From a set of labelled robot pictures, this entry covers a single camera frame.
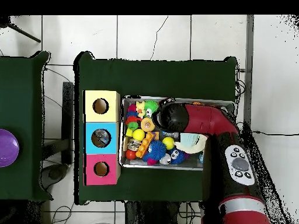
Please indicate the multicolour spiky caterpillar toy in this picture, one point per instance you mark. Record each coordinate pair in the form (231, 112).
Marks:
(132, 116)

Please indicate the yellow duck toy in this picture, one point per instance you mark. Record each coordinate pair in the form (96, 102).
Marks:
(140, 108)

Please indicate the black tripod leg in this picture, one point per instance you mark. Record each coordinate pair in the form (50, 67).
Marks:
(23, 33)

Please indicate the wooden box with three holes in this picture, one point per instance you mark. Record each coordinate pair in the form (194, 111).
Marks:
(113, 140)

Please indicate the green spiky ball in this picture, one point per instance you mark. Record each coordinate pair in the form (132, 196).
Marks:
(151, 106)

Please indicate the dark green side tablecloth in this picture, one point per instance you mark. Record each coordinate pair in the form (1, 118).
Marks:
(21, 93)

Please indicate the shallow mesh bin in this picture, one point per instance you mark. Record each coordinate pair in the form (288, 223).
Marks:
(163, 167)

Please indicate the cream knitted cloth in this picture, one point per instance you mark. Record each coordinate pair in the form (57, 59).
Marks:
(193, 149)

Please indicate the toy hamburger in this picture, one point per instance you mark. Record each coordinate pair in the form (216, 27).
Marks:
(147, 124)

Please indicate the purple bowl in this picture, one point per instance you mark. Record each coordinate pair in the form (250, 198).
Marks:
(8, 148)

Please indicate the yellow ball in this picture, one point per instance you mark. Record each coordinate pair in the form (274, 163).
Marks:
(168, 143)
(138, 134)

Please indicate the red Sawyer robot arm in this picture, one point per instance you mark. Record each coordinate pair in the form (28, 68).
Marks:
(210, 121)

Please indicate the blue spiky ball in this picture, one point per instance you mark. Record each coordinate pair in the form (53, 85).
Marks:
(157, 149)
(177, 156)

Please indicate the grey round foot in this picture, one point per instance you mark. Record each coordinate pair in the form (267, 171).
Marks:
(55, 173)

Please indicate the orange and purple toy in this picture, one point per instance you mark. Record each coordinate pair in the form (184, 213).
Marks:
(144, 144)

